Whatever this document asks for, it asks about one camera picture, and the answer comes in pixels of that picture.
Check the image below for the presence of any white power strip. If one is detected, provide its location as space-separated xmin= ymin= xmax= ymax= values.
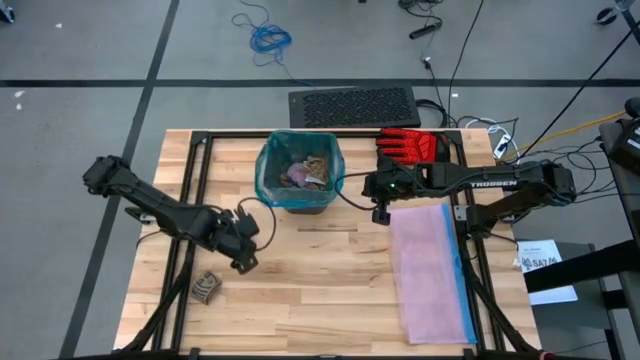
xmin=491 ymin=133 xmax=513 ymax=161

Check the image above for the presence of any black chair base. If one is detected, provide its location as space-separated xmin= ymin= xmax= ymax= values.
xmin=595 ymin=0 xmax=640 ymax=27

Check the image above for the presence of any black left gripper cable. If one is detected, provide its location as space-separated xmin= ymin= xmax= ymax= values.
xmin=236 ymin=196 xmax=278 ymax=253

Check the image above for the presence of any teal plastic trash bag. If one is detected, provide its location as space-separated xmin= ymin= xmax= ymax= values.
xmin=254 ymin=129 xmax=347 ymax=210

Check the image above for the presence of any white printed paper sheet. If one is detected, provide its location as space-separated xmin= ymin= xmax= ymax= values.
xmin=512 ymin=238 xmax=579 ymax=307

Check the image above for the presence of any black aluminium table frame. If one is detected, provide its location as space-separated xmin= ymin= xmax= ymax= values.
xmin=119 ymin=128 xmax=544 ymax=360

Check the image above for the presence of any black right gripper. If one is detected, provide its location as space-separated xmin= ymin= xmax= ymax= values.
xmin=362 ymin=157 xmax=438 ymax=202

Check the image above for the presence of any red and black work glove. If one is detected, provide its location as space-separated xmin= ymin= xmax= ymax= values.
xmin=374 ymin=127 xmax=452 ymax=166

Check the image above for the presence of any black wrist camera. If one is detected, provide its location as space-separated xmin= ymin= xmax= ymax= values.
xmin=371 ymin=198 xmax=393 ymax=227
xmin=233 ymin=206 xmax=262 ymax=237

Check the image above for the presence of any black perforated computer case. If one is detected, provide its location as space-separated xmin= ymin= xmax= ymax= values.
xmin=287 ymin=83 xmax=423 ymax=130

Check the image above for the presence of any pink plastic wad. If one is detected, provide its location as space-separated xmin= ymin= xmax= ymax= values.
xmin=285 ymin=162 xmax=311 ymax=188

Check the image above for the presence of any blue floor cable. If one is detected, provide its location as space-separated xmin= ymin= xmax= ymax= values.
xmin=230 ymin=0 xmax=312 ymax=87

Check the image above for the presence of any dark grey trash bin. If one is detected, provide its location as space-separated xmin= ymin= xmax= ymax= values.
xmin=282 ymin=202 xmax=333 ymax=217

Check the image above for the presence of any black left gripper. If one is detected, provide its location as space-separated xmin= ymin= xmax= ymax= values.
xmin=212 ymin=214 xmax=260 ymax=276

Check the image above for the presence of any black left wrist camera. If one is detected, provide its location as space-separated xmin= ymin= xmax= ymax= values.
xmin=233 ymin=206 xmax=262 ymax=237

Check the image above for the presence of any yellow floor cable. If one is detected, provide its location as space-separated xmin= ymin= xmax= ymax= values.
xmin=502 ymin=110 xmax=627 ymax=162

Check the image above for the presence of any flat blue plastic bag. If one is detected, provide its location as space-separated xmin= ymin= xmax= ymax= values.
xmin=441 ymin=203 xmax=479 ymax=346

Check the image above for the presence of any black equipment cart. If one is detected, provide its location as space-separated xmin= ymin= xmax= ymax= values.
xmin=522 ymin=97 xmax=640 ymax=360

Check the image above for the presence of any pink plastic bag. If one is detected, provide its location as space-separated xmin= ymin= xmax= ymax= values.
xmin=389 ymin=202 xmax=471 ymax=346

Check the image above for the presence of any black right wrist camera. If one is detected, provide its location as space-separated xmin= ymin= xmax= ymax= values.
xmin=371 ymin=198 xmax=393 ymax=227

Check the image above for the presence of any long black floor cable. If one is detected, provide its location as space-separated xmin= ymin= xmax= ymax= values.
xmin=518 ymin=24 xmax=640 ymax=160

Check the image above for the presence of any black cable with adapter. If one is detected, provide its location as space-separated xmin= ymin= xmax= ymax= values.
xmin=397 ymin=0 xmax=445 ymax=42

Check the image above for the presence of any thin black floor cable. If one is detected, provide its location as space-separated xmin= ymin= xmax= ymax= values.
xmin=446 ymin=0 xmax=486 ymax=127

